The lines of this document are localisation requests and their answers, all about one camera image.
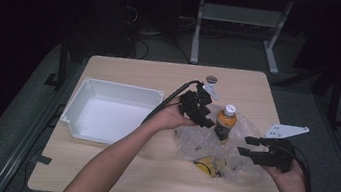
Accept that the left hand-held gripper cable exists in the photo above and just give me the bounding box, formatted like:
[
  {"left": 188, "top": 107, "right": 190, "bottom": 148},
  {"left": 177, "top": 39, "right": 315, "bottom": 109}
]
[{"left": 141, "top": 73, "right": 203, "bottom": 132}]

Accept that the person's left hand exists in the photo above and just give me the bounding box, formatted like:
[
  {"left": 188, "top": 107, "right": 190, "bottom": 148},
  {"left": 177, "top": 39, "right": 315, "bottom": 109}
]
[{"left": 148, "top": 101, "right": 199, "bottom": 138}]

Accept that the clear plastic bag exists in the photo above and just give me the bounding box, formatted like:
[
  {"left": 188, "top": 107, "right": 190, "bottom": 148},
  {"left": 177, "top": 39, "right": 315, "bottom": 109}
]
[{"left": 168, "top": 99, "right": 275, "bottom": 192}]

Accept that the black tape strip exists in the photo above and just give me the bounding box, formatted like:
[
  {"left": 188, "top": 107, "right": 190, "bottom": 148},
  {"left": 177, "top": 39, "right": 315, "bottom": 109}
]
[{"left": 29, "top": 153, "right": 54, "bottom": 167}]

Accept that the yellow packet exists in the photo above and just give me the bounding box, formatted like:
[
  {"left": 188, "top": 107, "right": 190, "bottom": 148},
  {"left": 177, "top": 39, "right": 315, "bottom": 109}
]
[{"left": 191, "top": 153, "right": 226, "bottom": 180}]

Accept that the person's right hand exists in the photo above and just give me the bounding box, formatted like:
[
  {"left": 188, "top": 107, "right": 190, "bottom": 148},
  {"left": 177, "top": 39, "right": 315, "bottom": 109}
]
[{"left": 259, "top": 155, "right": 314, "bottom": 192}]

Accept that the white metal desk frame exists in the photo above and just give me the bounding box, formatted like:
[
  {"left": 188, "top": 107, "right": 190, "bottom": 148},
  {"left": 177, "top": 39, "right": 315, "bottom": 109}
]
[{"left": 176, "top": 0, "right": 296, "bottom": 78}]

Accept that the bundle of floor cables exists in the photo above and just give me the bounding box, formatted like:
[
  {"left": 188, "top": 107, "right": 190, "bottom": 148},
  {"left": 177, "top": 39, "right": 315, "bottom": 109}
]
[{"left": 120, "top": 2, "right": 201, "bottom": 67}]

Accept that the white plastic tray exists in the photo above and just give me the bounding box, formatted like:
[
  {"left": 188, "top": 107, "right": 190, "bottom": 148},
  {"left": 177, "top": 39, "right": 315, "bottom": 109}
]
[{"left": 57, "top": 74, "right": 165, "bottom": 151}]

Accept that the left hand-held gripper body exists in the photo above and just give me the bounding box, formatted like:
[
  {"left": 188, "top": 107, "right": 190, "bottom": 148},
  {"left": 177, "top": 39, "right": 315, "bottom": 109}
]
[{"left": 177, "top": 79, "right": 223, "bottom": 121}]

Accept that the grey round table grommet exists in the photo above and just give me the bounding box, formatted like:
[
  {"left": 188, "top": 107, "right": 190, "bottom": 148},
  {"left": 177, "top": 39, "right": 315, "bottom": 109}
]
[{"left": 205, "top": 75, "right": 219, "bottom": 85}]

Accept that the orange drink bottle white cap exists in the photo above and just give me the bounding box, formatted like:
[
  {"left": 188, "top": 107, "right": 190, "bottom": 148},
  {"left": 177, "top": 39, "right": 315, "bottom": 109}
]
[{"left": 212, "top": 102, "right": 240, "bottom": 144}]

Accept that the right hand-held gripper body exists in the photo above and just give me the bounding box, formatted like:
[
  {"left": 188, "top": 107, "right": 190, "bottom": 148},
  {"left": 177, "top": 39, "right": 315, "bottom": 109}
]
[{"left": 248, "top": 119, "right": 310, "bottom": 176}]

